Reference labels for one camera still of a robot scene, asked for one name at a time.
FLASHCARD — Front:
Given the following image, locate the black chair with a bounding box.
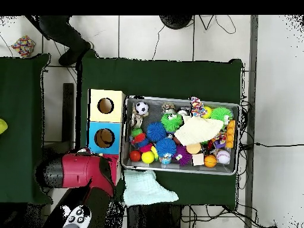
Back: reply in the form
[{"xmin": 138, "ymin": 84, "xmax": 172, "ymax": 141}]
[{"xmin": 42, "ymin": 83, "xmax": 76, "ymax": 155}]

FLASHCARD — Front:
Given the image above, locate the multicoloured patterned object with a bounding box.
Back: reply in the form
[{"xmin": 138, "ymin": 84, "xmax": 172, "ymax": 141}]
[{"xmin": 10, "ymin": 34, "xmax": 36, "ymax": 58}]

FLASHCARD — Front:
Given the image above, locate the yellow tennis ball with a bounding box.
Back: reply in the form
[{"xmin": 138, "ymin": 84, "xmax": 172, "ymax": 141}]
[{"xmin": 203, "ymin": 105, "xmax": 214, "ymax": 119}]

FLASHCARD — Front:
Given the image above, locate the mint green cloth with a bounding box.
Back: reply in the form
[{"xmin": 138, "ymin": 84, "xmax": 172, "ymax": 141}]
[{"xmin": 122, "ymin": 169, "xmax": 179, "ymax": 207}]

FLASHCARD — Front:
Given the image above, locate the wooden box with three holes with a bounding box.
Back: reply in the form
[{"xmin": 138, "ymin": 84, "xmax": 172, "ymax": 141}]
[{"xmin": 87, "ymin": 88, "xmax": 125, "ymax": 186}]

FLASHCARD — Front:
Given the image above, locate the multicoloured patterned cloth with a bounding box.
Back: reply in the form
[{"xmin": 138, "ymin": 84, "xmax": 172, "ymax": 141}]
[{"xmin": 189, "ymin": 96, "xmax": 207, "ymax": 118}]

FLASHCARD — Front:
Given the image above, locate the dark green tablecloth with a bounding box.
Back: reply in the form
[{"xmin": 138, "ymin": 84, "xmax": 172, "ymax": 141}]
[
  {"xmin": 75, "ymin": 49, "xmax": 244, "ymax": 206},
  {"xmin": 0, "ymin": 53, "xmax": 50, "ymax": 205}
]

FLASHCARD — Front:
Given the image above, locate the person's leg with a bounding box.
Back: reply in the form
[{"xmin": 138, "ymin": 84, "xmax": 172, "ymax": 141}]
[{"xmin": 37, "ymin": 15, "xmax": 92, "ymax": 67}]

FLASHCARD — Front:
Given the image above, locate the clear mesh bin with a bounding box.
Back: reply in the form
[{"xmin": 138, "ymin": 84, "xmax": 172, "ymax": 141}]
[{"xmin": 121, "ymin": 96, "xmax": 240, "ymax": 176}]

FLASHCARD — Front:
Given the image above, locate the yellow-green ball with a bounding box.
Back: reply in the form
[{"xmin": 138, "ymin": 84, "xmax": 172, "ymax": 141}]
[{"xmin": 141, "ymin": 151, "xmax": 156, "ymax": 164}]

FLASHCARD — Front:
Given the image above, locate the cream waffle cloth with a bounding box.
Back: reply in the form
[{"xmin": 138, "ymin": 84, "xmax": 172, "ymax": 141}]
[{"xmin": 174, "ymin": 116, "xmax": 225, "ymax": 147}]

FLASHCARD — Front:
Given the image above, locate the small orange basketball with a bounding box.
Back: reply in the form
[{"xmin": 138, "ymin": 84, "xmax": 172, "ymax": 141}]
[{"xmin": 204, "ymin": 154, "xmax": 218, "ymax": 169}]

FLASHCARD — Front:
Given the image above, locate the black round stand base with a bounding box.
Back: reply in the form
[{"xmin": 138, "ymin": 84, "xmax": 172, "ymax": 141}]
[{"xmin": 159, "ymin": 15, "xmax": 193, "ymax": 29}]

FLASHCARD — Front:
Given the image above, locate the small soccer ball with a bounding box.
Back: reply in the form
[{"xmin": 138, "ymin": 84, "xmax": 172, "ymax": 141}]
[{"xmin": 135, "ymin": 101, "xmax": 150, "ymax": 116}]

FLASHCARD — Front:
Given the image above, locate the white baseball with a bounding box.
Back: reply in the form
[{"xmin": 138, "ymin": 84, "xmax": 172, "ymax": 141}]
[{"xmin": 216, "ymin": 149, "xmax": 231, "ymax": 165}]

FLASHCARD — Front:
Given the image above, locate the red ball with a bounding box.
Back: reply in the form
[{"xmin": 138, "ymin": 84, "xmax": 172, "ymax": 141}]
[{"xmin": 128, "ymin": 150, "xmax": 141, "ymax": 162}]

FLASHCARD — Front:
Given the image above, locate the large blue spiky ball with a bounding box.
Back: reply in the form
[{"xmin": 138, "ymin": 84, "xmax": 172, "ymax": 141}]
[{"xmin": 146, "ymin": 122, "xmax": 167, "ymax": 143}]

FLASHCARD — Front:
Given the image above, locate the purple spiky ball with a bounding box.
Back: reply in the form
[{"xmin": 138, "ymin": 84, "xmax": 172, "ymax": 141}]
[{"xmin": 175, "ymin": 145, "xmax": 192, "ymax": 167}]

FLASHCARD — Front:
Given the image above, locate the yellow cup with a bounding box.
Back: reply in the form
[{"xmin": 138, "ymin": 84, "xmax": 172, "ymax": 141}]
[{"xmin": 0, "ymin": 118, "xmax": 9, "ymax": 135}]

